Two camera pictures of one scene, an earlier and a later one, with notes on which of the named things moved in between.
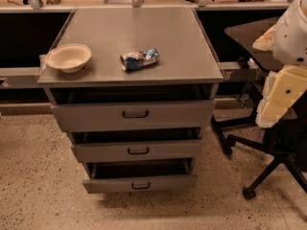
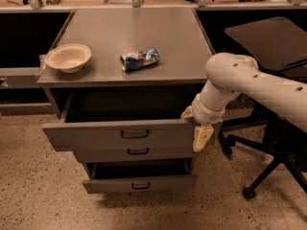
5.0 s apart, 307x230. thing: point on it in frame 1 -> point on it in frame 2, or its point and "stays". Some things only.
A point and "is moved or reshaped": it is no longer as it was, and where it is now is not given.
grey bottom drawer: (129, 175) stays
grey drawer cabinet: (133, 88) stays
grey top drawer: (100, 108) is moved or reshaped
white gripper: (292, 37) -> (206, 113)
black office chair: (283, 145) stays
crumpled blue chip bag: (130, 60) stays
